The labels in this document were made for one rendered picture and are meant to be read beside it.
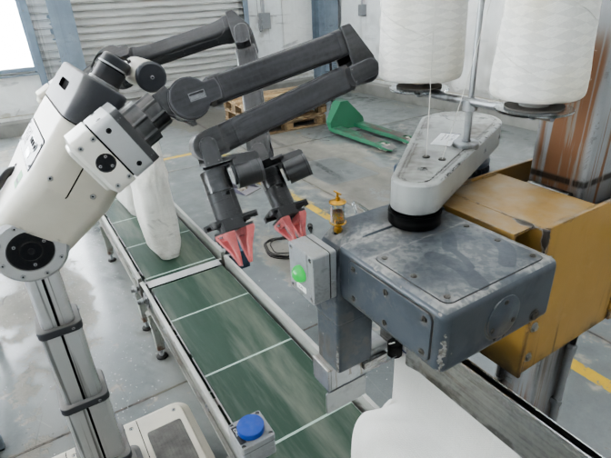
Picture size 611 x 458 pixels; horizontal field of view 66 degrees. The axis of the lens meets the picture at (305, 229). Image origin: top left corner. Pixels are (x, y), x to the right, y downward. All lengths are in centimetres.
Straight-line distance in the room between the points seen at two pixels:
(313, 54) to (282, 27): 824
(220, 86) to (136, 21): 732
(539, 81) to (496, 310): 34
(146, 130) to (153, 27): 740
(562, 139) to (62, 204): 102
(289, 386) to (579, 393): 138
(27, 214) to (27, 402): 169
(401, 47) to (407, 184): 29
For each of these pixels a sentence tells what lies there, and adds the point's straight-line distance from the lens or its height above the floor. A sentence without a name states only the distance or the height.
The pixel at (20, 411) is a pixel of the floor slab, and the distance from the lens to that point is 272.
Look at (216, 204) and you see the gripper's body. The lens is 96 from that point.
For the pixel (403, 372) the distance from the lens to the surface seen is 105.
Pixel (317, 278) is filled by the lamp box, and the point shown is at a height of 129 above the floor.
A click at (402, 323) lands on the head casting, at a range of 68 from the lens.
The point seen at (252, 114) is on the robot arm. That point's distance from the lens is 98.
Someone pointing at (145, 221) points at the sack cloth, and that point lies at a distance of 271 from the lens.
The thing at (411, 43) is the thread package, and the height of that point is 160.
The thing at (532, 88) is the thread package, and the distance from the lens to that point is 79.
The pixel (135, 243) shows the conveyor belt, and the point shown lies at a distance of 303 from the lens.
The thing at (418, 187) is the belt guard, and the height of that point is 141.
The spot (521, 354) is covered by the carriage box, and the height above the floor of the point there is 108.
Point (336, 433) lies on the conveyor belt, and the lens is 171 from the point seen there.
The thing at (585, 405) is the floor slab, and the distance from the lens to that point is 255.
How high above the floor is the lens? 170
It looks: 27 degrees down
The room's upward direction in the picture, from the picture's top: 3 degrees counter-clockwise
